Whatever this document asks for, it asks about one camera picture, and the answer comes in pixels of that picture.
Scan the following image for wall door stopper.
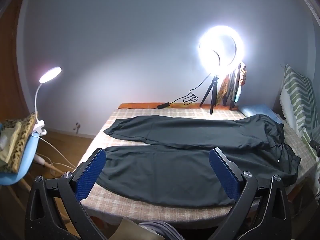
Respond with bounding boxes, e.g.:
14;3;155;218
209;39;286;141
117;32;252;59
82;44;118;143
73;122;81;134

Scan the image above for plaid bed mattress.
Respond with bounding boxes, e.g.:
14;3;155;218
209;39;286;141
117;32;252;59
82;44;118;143
82;108;316;223

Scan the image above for white lamp cable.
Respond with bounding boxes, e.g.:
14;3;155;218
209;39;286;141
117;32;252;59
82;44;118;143
36;135;77;178

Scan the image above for ring light cable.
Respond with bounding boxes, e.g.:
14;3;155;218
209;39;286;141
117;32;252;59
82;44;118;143
157;76;213;110

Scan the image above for black tripod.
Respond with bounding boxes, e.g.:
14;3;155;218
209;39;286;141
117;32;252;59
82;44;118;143
200;76;219;115

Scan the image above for leopard print cloth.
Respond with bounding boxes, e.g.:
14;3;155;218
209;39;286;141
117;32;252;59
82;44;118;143
1;112;35;173

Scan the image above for blue chair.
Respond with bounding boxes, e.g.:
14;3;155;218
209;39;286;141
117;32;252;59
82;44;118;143
1;120;39;186

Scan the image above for white clip desk lamp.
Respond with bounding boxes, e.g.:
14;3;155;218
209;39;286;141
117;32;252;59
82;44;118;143
33;66;62;137

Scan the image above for black pants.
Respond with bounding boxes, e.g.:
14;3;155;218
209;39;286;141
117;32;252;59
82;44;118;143
97;115;301;208

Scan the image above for green striped pillow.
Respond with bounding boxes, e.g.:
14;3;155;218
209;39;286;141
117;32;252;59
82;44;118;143
279;65;319;158

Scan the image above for colourful hanging fabrics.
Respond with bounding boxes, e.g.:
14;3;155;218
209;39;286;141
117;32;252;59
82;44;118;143
216;61;247;110

